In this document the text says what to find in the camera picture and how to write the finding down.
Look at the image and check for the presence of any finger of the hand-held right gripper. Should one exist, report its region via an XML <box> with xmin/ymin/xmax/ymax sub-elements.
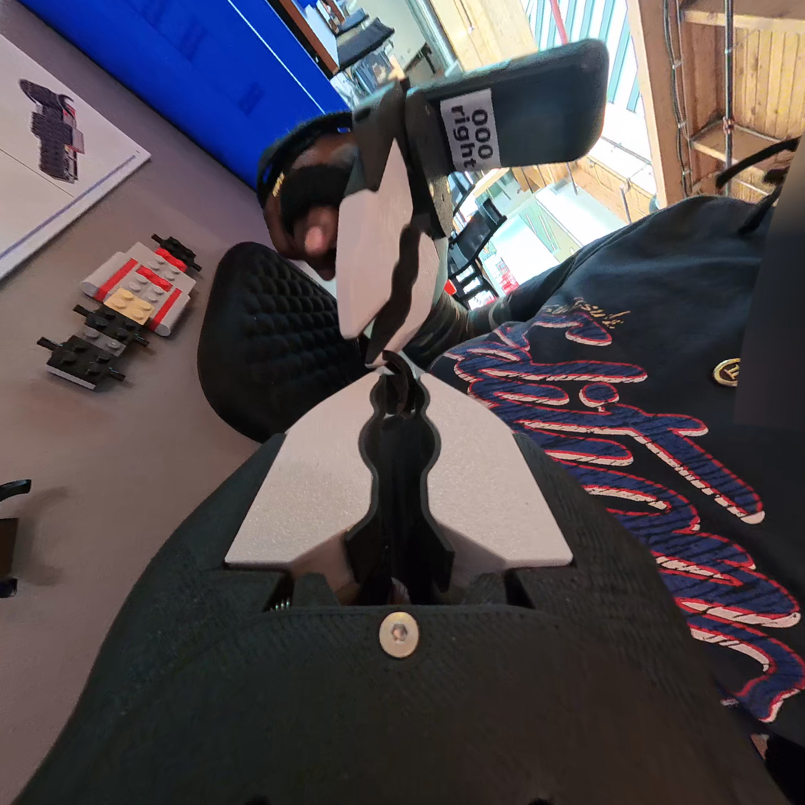
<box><xmin>365</xmin><ymin>229</ymin><xmax>442</xmax><ymax>371</ymax></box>
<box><xmin>335</xmin><ymin>137</ymin><xmax>414</xmax><ymax>342</ymax></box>

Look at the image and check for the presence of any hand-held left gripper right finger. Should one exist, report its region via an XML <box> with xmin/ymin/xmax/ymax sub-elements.
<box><xmin>415</xmin><ymin>371</ymin><xmax>574</xmax><ymax>601</ymax></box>

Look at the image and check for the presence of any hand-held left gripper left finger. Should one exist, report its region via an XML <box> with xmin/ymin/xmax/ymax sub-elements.
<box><xmin>223</xmin><ymin>372</ymin><xmax>394</xmax><ymax>606</ymax></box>

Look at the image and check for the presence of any lego car build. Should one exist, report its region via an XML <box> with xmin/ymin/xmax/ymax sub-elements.
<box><xmin>36</xmin><ymin>234</ymin><xmax>203</xmax><ymax>391</ymax></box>

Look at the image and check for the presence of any blue plastic bin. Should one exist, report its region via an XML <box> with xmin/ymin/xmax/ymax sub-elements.
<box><xmin>19</xmin><ymin>0</ymin><xmax>350</xmax><ymax>190</ymax></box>

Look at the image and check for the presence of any lego instruction booklet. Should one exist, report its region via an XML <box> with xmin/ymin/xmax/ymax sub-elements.
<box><xmin>0</xmin><ymin>34</ymin><xmax>152</xmax><ymax>280</ymax></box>

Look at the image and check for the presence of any person's right hand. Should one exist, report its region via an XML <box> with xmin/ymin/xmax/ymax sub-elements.
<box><xmin>265</xmin><ymin>133</ymin><xmax>357</xmax><ymax>283</ymax></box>

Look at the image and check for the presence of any black office chair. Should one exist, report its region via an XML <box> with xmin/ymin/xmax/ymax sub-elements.
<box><xmin>443</xmin><ymin>195</ymin><xmax>507</xmax><ymax>303</ymax></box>

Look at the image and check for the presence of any black chair armrest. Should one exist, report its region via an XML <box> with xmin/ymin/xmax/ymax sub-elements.
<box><xmin>197</xmin><ymin>242</ymin><xmax>378</xmax><ymax>444</ymax></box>

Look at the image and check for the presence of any black cable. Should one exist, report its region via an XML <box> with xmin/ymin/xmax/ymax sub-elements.
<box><xmin>717</xmin><ymin>135</ymin><xmax>801</xmax><ymax>190</ymax></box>

